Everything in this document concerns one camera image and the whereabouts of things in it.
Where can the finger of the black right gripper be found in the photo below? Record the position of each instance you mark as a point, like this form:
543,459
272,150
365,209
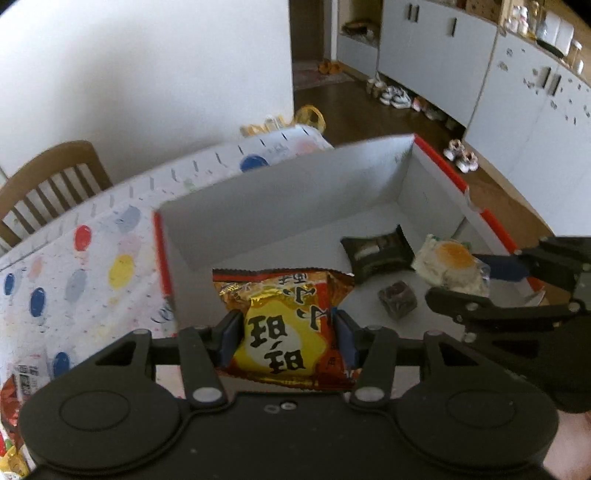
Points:
553,259
480,314

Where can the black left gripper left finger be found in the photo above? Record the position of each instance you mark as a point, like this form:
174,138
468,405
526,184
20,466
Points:
204,349

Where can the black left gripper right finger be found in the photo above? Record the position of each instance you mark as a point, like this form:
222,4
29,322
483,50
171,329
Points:
372,352

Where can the clear egg yolk pastry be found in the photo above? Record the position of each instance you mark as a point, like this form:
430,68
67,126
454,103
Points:
450,265

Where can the red yellow noodle snack packet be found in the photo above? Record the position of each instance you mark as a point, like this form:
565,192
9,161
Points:
290,338

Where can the small dark wrapped cube snack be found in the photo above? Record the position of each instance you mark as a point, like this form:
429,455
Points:
398,299

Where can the dark green snack packet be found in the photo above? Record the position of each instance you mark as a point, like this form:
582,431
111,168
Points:
383,254

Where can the red white cardboard box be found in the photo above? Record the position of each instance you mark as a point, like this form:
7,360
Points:
295,213

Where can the pair of white sneakers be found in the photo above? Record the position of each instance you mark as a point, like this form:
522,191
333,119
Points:
465,160

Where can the balloon pattern tablecloth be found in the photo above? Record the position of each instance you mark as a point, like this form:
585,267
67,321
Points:
91,276

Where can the brown wooden chair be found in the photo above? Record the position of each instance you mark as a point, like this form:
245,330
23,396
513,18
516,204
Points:
54,182

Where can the yellow plastic bag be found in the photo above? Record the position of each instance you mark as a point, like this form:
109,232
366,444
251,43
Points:
308,115

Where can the white wall cabinets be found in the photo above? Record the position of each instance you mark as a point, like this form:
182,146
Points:
524,112

